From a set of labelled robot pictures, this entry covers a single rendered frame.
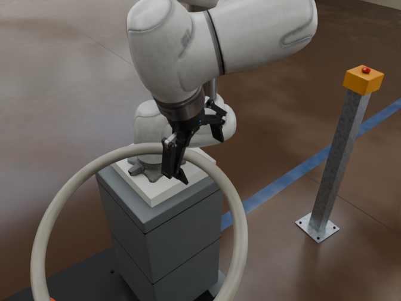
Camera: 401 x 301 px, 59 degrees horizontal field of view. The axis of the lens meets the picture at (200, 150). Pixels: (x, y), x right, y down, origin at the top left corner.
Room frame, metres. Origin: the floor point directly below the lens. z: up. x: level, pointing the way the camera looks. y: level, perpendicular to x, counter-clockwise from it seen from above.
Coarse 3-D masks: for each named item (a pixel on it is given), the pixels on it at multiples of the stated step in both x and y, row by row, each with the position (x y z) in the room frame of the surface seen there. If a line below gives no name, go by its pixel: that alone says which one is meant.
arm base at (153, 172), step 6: (132, 162) 1.09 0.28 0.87; (138, 162) 1.06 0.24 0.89; (132, 168) 1.04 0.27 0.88; (138, 168) 1.04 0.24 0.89; (144, 168) 1.04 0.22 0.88; (150, 168) 1.04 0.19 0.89; (156, 168) 1.04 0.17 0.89; (132, 174) 1.02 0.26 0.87; (144, 174) 1.03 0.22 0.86; (150, 174) 1.02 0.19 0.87; (156, 174) 1.02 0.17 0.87; (162, 174) 1.03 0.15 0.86; (150, 180) 0.99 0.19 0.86; (156, 180) 1.00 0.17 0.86
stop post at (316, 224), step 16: (352, 80) 1.46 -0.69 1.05; (368, 80) 1.41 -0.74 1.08; (352, 96) 1.46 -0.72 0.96; (368, 96) 1.46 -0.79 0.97; (352, 112) 1.44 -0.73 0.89; (336, 128) 1.49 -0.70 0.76; (352, 128) 1.43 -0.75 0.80; (336, 144) 1.47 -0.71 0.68; (352, 144) 1.46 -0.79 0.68; (336, 160) 1.45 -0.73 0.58; (336, 176) 1.43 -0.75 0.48; (320, 192) 1.48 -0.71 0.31; (336, 192) 1.46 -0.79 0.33; (320, 208) 1.45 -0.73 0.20; (304, 224) 1.49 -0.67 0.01; (320, 224) 1.43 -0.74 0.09; (320, 240) 1.37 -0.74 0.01
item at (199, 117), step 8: (200, 112) 0.56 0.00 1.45; (168, 120) 0.56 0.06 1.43; (192, 120) 0.54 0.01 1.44; (200, 120) 0.56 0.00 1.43; (176, 128) 0.55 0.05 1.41; (184, 128) 0.54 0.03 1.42; (192, 128) 0.55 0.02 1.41; (176, 136) 0.56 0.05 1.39; (184, 136) 0.57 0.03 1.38; (192, 136) 0.59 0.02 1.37
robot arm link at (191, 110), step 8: (200, 88) 0.54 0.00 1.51; (152, 96) 0.54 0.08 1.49; (192, 96) 0.52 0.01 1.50; (200, 96) 0.54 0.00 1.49; (160, 104) 0.52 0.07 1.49; (168, 104) 0.51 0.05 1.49; (176, 104) 0.51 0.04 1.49; (184, 104) 0.51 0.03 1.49; (192, 104) 0.52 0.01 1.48; (200, 104) 0.54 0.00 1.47; (168, 112) 0.52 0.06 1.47; (176, 112) 0.52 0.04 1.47; (184, 112) 0.52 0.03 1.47; (192, 112) 0.53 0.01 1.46; (176, 120) 0.53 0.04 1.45; (184, 120) 0.53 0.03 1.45
